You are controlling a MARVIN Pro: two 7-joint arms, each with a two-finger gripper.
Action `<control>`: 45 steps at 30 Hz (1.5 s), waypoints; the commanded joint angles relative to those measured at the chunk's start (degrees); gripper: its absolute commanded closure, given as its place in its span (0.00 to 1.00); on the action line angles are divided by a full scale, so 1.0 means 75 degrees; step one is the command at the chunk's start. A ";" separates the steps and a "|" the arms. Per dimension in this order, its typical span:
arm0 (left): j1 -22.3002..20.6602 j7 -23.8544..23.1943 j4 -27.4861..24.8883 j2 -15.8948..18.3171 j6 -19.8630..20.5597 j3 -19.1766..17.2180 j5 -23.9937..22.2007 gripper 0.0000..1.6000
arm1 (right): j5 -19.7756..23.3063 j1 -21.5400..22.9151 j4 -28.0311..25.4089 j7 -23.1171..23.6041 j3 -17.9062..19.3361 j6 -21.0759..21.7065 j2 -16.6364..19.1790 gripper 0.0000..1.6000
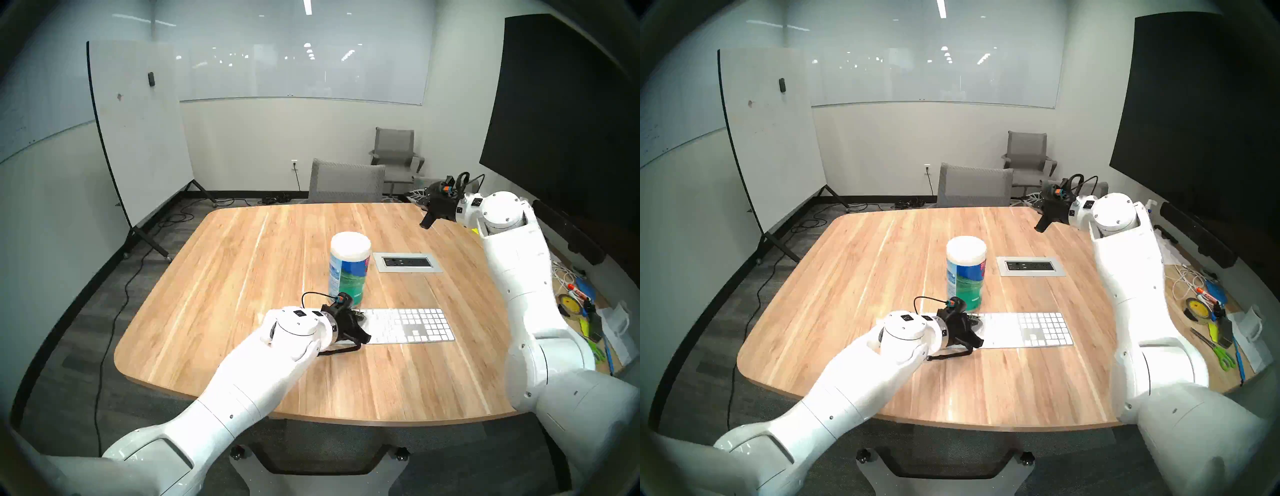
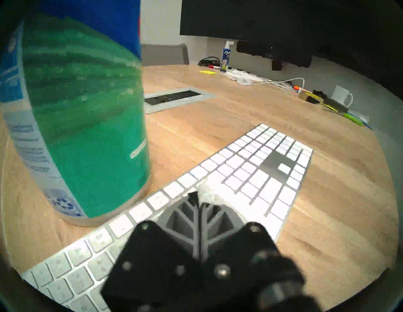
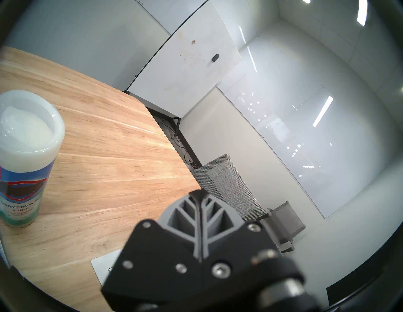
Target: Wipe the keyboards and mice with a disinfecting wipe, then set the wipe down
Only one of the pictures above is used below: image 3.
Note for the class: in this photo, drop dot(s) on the table power outlet box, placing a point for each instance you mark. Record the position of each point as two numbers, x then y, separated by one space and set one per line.
104 264

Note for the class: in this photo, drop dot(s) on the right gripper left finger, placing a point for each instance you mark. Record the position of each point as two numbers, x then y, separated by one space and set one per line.
157 264

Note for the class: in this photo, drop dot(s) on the disinfecting wipes canister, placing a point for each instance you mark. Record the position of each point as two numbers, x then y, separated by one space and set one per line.
25 157

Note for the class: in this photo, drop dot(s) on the long ceiling light strip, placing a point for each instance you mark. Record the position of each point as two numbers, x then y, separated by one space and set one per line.
362 12

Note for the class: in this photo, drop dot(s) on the large wall glass whiteboard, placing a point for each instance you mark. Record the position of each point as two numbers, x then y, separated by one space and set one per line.
299 125

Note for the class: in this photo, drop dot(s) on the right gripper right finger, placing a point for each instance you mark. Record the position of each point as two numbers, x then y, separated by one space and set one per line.
239 251

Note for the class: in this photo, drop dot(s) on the small black magnetic eraser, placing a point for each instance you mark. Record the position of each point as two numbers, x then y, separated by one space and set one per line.
215 57

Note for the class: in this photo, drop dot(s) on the grey office armchair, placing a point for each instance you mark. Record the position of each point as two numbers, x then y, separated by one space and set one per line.
286 223

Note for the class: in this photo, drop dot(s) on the black wall television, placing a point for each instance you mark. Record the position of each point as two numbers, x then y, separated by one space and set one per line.
346 289

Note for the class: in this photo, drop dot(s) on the rolling whiteboard on stand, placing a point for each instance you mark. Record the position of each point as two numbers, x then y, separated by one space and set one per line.
189 63

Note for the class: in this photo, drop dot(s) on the grey mesh office chair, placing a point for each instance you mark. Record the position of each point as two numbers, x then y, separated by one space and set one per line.
226 185

